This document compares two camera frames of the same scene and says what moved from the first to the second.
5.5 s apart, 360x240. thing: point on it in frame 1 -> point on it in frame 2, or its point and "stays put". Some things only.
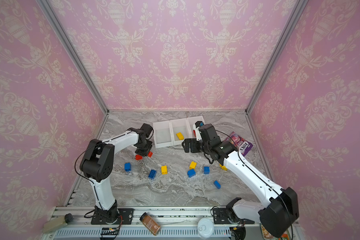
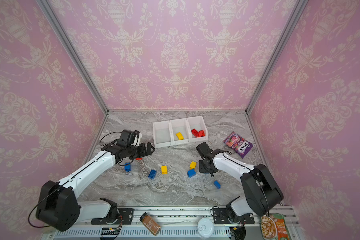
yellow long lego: [180, 136] stays put
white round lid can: [205, 227] stays put
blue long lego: [152, 174] stays put
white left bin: [163, 134] stays put
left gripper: [144, 153] -> [143, 151]
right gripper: [195, 145] -> [205, 165]
